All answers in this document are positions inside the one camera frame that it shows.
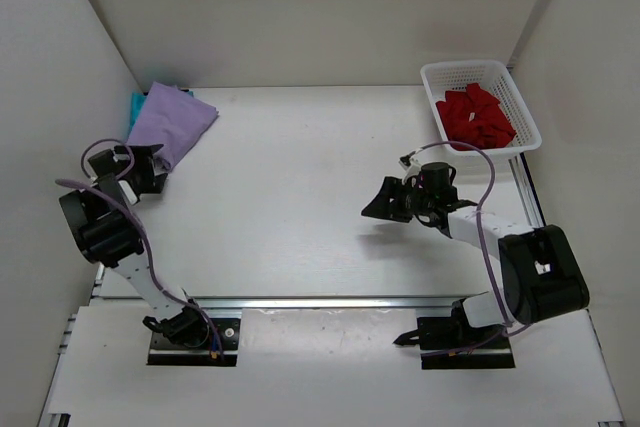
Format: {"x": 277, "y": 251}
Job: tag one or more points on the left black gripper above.
{"x": 144, "y": 158}

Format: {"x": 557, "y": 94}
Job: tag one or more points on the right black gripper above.
{"x": 385, "y": 208}

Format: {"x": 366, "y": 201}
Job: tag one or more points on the lilac t shirt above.
{"x": 199, "y": 117}

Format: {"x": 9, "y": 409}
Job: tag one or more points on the teal t shirt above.
{"x": 166, "y": 106}

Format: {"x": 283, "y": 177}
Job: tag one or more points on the red t shirt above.
{"x": 474, "y": 116}

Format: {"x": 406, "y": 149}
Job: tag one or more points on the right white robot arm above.
{"x": 533, "y": 272}

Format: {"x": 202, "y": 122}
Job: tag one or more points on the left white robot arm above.
{"x": 107, "y": 232}

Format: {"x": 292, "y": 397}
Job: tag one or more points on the white plastic basket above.
{"x": 493, "y": 77}

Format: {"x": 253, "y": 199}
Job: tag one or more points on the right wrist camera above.
{"x": 411, "y": 159}

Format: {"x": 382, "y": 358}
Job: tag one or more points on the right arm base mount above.
{"x": 451, "y": 343}

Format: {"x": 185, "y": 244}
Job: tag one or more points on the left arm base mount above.
{"x": 188, "y": 340}

